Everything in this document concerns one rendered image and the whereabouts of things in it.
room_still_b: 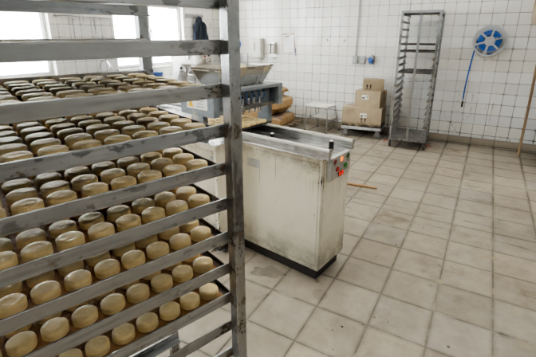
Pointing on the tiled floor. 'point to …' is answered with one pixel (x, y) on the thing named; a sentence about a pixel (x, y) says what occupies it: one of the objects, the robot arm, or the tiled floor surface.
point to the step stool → (322, 114)
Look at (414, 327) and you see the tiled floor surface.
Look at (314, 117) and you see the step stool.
